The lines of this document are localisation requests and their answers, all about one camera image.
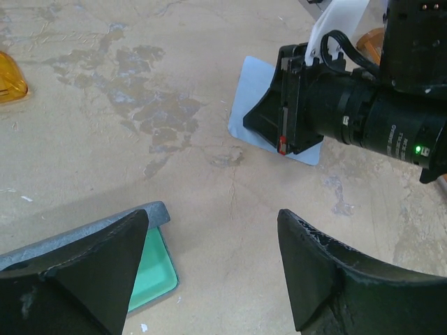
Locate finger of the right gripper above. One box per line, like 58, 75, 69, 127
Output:
243, 76, 281, 152

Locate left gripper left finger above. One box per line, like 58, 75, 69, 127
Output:
1, 209, 149, 334

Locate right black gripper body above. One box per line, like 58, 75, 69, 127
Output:
277, 43, 349, 155

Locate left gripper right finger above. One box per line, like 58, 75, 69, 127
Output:
277, 209, 446, 334

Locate light blue cleaning cloth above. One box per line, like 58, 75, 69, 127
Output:
226, 55, 323, 167

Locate blue-grey glasses case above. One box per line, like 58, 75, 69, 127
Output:
1, 201, 179, 313

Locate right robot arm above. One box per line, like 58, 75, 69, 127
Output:
243, 1, 446, 184

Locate orange sunglasses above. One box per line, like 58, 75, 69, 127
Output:
0, 52, 29, 103

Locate wooden tiered rack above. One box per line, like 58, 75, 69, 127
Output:
356, 28, 385, 65

